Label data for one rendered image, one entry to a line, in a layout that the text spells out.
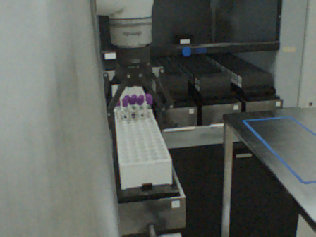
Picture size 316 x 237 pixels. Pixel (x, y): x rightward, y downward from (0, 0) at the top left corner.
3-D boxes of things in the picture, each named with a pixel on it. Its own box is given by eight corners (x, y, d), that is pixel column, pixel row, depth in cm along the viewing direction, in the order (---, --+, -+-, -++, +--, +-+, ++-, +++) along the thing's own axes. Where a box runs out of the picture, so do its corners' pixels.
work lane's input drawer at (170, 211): (108, 116, 129) (106, 93, 126) (146, 113, 131) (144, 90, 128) (116, 252, 61) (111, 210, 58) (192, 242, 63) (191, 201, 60)
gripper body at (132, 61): (112, 49, 71) (116, 92, 74) (153, 46, 72) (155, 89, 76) (111, 44, 78) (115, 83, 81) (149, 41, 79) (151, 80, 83)
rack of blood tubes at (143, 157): (116, 135, 94) (114, 113, 92) (152, 132, 96) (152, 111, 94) (121, 195, 67) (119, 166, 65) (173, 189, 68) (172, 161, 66)
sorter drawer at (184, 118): (137, 81, 178) (136, 63, 175) (163, 79, 180) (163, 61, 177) (158, 135, 110) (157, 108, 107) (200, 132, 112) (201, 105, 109)
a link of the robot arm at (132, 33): (154, 18, 70) (155, 47, 72) (149, 15, 78) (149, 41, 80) (108, 20, 69) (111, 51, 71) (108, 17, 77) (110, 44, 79)
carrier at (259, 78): (269, 88, 126) (270, 72, 124) (271, 89, 124) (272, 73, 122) (238, 90, 125) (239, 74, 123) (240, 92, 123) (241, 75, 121)
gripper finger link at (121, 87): (133, 75, 76) (127, 72, 75) (110, 118, 78) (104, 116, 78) (132, 71, 79) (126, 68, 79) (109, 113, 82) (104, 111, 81)
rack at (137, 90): (113, 101, 124) (111, 84, 121) (140, 99, 125) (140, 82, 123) (116, 133, 96) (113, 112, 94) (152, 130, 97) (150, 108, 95)
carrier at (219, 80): (228, 91, 124) (229, 75, 122) (231, 93, 122) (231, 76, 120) (197, 94, 123) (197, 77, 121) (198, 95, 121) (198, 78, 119)
